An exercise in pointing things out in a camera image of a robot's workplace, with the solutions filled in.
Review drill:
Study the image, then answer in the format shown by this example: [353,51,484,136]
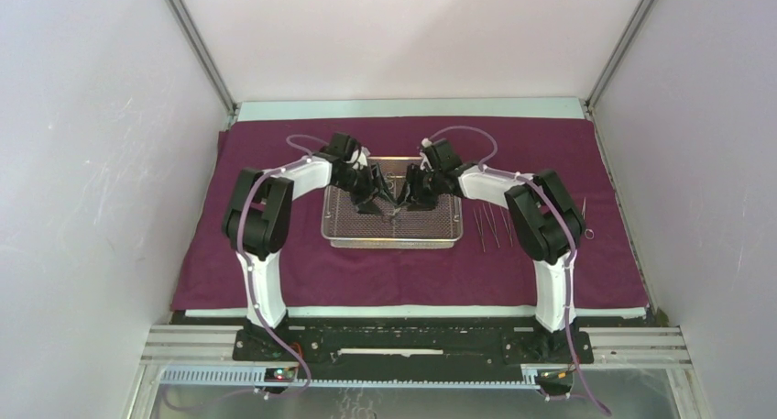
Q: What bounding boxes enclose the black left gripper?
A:
[334,163,397,217]

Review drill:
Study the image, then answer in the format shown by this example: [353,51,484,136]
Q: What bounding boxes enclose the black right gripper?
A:
[397,164,443,214]

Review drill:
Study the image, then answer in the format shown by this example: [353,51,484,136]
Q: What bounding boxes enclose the metal mesh instrument tray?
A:
[321,156,464,249]

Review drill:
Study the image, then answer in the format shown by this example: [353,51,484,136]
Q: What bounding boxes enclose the magenta surgical wrap cloth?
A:
[171,116,649,310]

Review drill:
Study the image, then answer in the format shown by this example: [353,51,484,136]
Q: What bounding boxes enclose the steel surgical forceps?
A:
[580,197,596,240]

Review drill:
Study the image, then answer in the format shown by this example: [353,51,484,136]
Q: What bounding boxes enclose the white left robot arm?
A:
[222,133,397,361]

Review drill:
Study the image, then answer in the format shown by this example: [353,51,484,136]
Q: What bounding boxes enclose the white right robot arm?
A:
[398,139,586,362]

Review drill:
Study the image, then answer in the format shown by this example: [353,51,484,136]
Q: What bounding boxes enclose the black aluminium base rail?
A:
[134,325,695,402]

